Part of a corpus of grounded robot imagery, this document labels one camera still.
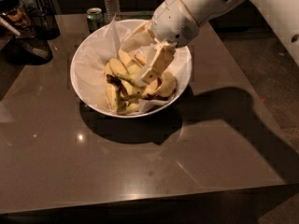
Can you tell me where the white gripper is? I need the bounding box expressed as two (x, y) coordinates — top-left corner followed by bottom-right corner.
(120, 0), (199, 87)

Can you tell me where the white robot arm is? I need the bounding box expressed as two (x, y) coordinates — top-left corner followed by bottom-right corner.
(121, 0), (299, 87)

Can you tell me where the white bowl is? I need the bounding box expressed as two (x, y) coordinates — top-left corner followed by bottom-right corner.
(70, 20), (192, 119)

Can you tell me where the white paper liner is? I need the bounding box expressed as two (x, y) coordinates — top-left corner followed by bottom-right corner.
(70, 20), (192, 119)

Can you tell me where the green soda can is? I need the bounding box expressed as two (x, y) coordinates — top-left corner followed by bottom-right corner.
(86, 7), (105, 33)

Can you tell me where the clear plastic water bottle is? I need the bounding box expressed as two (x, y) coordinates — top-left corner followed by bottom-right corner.
(104, 0), (121, 22)

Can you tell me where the dark jar with lid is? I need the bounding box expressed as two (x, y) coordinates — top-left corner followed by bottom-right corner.
(0, 0), (36, 39)

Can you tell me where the black wire basket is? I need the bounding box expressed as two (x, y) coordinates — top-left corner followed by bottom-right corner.
(29, 0), (60, 40)

